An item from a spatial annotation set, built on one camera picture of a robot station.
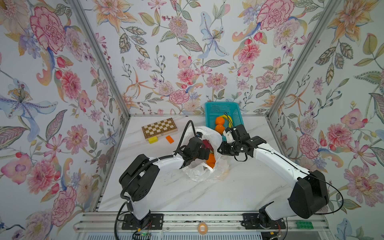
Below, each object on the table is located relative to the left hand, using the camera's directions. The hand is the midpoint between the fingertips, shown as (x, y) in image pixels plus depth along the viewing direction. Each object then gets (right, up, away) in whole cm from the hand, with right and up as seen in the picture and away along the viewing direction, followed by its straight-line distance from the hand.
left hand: (206, 150), depth 91 cm
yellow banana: (+21, +17, +24) cm, 36 cm away
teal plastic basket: (+9, +28, +30) cm, 42 cm away
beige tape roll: (-2, -36, -19) cm, 41 cm away
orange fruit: (+13, +19, +26) cm, 35 cm away
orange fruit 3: (+2, -5, -6) cm, 9 cm away
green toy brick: (+46, -34, -19) cm, 60 cm away
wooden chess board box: (-33, +13, +19) cm, 40 cm away
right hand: (+6, +1, -7) cm, 9 cm away
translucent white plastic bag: (-5, -8, -16) cm, 19 cm away
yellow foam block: (-36, +5, +14) cm, 39 cm away
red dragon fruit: (+1, +3, +2) cm, 4 cm away
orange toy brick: (-24, +6, +15) cm, 29 cm away
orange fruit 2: (+11, +13, +16) cm, 23 cm away
